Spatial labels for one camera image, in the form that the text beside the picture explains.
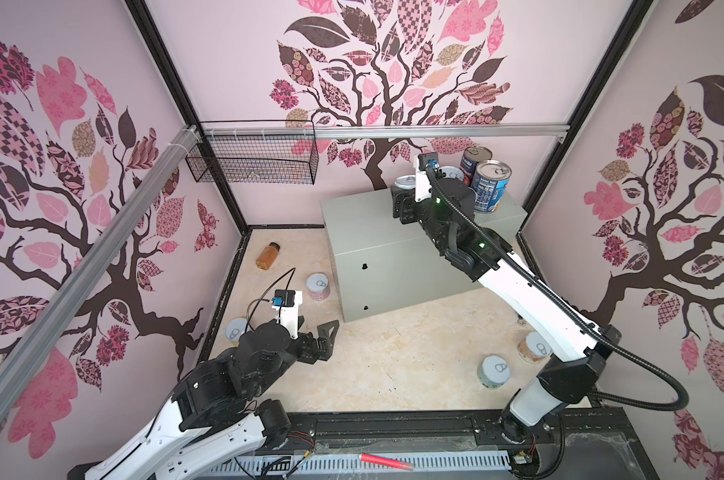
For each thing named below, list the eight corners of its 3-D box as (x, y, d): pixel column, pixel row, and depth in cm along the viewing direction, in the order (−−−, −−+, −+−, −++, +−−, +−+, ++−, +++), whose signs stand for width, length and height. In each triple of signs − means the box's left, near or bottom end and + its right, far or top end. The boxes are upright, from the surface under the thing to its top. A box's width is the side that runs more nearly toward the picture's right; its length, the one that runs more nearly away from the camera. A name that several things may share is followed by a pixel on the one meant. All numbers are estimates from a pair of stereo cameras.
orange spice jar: (257, 270, 109) (255, 264, 107) (264, 248, 116) (262, 242, 114) (273, 270, 109) (271, 264, 107) (279, 248, 116) (277, 242, 114)
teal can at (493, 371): (480, 388, 82) (487, 382, 78) (474, 362, 87) (480, 355, 82) (506, 388, 82) (514, 382, 78) (498, 362, 87) (506, 355, 82)
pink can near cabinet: (307, 300, 100) (304, 292, 96) (310, 280, 105) (307, 271, 101) (329, 300, 100) (328, 292, 96) (331, 280, 105) (330, 271, 101)
